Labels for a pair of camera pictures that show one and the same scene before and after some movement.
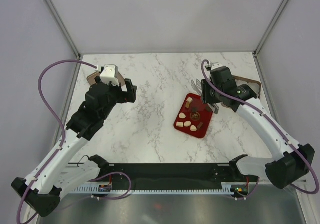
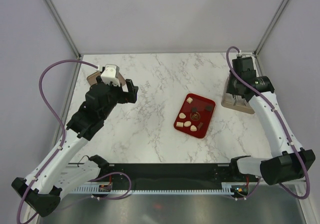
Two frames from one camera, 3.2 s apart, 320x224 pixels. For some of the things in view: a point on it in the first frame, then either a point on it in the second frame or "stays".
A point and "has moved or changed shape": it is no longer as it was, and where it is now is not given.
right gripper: [206, 98] -> [230, 89]
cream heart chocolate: [193, 128] stays
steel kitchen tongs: [197, 85] has moved or changed shape
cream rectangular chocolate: [179, 124] stays
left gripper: [129, 96] stays
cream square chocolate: [189, 100] stays
